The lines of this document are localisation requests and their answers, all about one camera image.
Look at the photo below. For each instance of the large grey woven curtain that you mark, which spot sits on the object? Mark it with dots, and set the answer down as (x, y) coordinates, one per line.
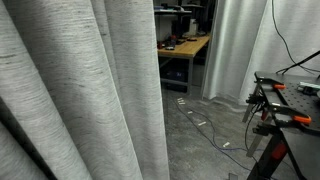
(66, 83)

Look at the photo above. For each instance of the pale grey background curtain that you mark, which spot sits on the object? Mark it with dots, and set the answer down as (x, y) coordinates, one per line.
(240, 43)

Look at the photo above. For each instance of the black computer case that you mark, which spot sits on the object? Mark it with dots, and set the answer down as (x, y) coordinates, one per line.
(176, 78)

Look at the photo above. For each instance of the white floor tape piece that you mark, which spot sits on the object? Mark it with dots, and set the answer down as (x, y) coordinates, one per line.
(226, 144)
(180, 99)
(190, 112)
(182, 103)
(202, 123)

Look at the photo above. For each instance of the wooden top workbench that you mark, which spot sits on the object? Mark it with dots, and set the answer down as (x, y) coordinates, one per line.
(188, 48)

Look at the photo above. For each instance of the red black desk tool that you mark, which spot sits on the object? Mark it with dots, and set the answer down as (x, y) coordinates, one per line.
(173, 40)

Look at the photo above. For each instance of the flat black desk item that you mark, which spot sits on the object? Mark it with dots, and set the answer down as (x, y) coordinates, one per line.
(191, 39)

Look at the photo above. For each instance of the white plastic container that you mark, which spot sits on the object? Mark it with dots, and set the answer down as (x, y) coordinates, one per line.
(193, 27)

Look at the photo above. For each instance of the dark shelf unit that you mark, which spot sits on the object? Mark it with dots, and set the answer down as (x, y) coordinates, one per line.
(173, 11)

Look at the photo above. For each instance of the small grey floor plate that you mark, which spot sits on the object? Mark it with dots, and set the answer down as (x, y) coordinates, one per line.
(233, 176)

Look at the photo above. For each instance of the black table stand legs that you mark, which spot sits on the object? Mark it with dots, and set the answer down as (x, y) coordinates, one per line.
(266, 160)

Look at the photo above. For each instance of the black perforated robot table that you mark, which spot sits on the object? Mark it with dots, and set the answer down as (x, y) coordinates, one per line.
(300, 101)

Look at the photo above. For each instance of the white teal device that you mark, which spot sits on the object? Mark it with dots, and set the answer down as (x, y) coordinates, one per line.
(308, 87)

